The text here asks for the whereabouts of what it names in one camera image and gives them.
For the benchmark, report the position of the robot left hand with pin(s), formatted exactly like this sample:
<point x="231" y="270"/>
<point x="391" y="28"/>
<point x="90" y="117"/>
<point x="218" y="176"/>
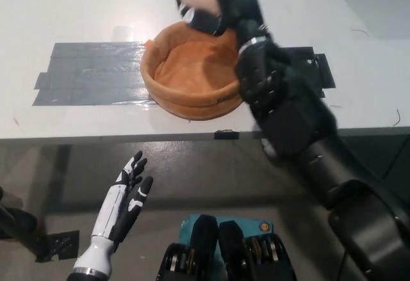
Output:
<point x="123" y="204"/>

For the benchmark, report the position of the orange soft round basket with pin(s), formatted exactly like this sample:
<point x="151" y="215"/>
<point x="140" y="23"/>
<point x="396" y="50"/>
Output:
<point x="179" y="69"/>

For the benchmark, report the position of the black robot torso teal top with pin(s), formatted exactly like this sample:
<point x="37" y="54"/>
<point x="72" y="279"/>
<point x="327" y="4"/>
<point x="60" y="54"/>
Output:
<point x="224" y="252"/>

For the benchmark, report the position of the grey metal table leg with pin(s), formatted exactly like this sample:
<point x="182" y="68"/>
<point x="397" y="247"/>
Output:
<point x="52" y="188"/>

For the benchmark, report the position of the black floor tape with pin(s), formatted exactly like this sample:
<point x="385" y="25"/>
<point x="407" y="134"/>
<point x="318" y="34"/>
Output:
<point x="61" y="245"/>

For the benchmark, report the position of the black tape patch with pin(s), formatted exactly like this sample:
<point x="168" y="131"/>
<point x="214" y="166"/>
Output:
<point x="320" y="69"/>

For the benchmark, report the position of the dark stand base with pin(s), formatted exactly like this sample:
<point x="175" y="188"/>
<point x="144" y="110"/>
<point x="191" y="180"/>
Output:
<point x="14" y="223"/>

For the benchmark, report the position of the small black tape strip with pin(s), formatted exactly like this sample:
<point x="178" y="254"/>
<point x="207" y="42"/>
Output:
<point x="226" y="134"/>

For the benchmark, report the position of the white shoe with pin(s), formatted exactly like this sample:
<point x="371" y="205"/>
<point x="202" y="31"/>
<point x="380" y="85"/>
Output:
<point x="268" y="148"/>

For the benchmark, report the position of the grey duct tape patch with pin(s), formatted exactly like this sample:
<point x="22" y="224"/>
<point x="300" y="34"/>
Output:
<point x="86" y="76"/>

